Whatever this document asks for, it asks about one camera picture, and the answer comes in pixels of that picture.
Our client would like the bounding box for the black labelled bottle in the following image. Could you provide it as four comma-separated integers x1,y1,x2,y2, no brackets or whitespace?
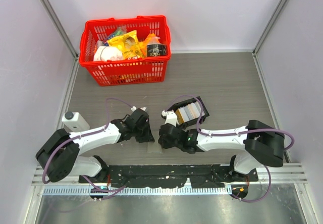
147,43,168,57

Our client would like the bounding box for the stack of white cards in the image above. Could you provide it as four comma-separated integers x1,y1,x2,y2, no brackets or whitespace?
175,101,201,125

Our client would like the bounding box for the black card box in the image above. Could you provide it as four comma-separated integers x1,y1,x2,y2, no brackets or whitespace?
167,96,209,130

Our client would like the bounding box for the yellow snack bag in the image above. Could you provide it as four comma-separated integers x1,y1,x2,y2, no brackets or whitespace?
107,30,144,60

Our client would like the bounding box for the orange snack packet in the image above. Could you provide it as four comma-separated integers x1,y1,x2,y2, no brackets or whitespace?
139,33,160,57

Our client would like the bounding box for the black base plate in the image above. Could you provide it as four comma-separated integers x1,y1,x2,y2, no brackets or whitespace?
89,164,258,189

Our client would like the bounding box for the white slotted cable duct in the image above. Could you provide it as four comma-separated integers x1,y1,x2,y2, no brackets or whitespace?
43,185,232,196

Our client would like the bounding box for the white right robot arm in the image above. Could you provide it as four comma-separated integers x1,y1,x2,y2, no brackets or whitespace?
158,120,285,181

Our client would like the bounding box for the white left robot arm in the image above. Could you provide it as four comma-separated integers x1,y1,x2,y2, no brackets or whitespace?
35,107,154,184

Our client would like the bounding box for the green blue snack packet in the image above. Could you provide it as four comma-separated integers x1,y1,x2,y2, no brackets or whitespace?
102,26,127,46

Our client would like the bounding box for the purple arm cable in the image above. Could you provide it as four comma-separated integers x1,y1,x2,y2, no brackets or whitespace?
41,97,136,184
165,94,295,151

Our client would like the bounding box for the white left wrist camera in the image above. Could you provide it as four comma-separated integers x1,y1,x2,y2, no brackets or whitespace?
131,106,146,112

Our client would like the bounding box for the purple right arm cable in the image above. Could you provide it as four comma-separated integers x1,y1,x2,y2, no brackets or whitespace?
165,94,295,151

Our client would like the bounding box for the white crumpled plastic bag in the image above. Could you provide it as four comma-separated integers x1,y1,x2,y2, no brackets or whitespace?
93,46,124,62

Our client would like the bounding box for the white device with grey button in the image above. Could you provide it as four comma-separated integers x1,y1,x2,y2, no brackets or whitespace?
62,111,90,132

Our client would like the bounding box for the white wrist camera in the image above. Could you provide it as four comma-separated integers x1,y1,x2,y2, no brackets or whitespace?
161,110,178,127
131,106,146,112

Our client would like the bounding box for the red plastic shopping basket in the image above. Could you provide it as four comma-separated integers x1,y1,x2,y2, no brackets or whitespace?
79,15,171,86

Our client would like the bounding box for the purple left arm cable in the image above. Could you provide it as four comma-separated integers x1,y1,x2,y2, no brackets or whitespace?
41,97,136,184

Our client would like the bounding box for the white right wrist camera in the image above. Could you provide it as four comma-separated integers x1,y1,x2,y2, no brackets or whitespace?
161,110,178,127

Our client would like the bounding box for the grey leather card holder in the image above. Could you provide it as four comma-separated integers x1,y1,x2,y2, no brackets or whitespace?
147,142,164,154

